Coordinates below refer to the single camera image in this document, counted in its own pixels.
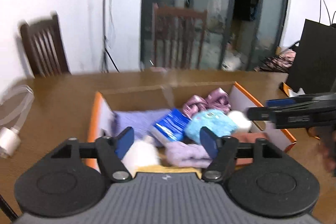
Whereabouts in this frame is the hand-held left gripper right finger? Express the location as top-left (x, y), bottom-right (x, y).
top-left (199, 126), bottom-right (285, 183)

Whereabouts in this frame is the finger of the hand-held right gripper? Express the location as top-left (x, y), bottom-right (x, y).
top-left (266, 93), bottom-right (336, 107)
top-left (247, 106), bottom-right (277, 121)

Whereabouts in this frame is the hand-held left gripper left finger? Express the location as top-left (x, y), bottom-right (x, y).
top-left (50, 126), bottom-right (135, 183)

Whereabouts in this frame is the yellow white plush toy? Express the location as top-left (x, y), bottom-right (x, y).
top-left (122, 135), bottom-right (201, 175)

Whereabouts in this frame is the light blue plush toy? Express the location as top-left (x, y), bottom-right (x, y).
top-left (184, 108), bottom-right (239, 144)

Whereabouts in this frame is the lavender plush headband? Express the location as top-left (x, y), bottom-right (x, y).
top-left (165, 141), bottom-right (213, 168)

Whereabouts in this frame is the blue tissue packet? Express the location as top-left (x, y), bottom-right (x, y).
top-left (152, 108), bottom-right (191, 147)

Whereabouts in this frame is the purple satin scrunchie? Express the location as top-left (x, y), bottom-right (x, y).
top-left (182, 88), bottom-right (231, 115)

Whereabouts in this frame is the red cardboard box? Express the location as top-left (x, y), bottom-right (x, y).
top-left (87, 81), bottom-right (297, 174)

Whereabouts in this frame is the person's right hand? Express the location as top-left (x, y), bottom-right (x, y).
top-left (306, 127), bottom-right (336, 161)

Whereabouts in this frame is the orange white tool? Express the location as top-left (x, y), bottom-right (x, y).
top-left (280, 82), bottom-right (306, 97)

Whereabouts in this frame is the pink patterned cloth bundle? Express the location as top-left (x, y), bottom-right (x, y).
top-left (255, 48), bottom-right (297, 73)

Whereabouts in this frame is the black paper bag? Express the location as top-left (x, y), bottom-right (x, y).
top-left (285, 0), bottom-right (336, 94)

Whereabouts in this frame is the white power adapter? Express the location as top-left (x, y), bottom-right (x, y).
top-left (0, 126), bottom-right (21, 159)

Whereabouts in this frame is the sliding glass door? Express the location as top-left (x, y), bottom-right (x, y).
top-left (139, 0), bottom-right (292, 71)

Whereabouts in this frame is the dark wooden chair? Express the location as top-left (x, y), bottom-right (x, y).
top-left (152, 3), bottom-right (208, 69)
top-left (20, 13), bottom-right (71, 77)

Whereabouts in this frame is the studio light on stand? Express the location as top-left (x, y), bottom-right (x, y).
top-left (101, 0), bottom-right (119, 73)

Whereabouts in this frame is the white charging cable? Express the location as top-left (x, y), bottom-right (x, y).
top-left (0, 84), bottom-right (35, 132)

